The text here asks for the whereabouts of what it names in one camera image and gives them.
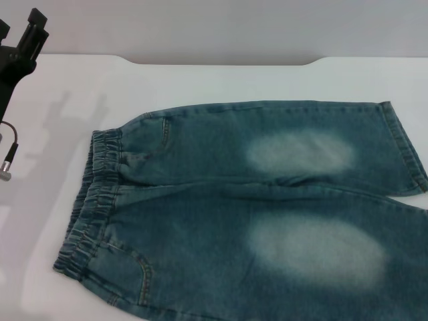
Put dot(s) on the blue denim shorts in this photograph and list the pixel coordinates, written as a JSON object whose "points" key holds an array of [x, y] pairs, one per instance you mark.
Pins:
{"points": [[217, 200]]}

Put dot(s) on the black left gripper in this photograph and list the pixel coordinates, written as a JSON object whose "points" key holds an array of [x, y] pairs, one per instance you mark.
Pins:
{"points": [[13, 70]]}

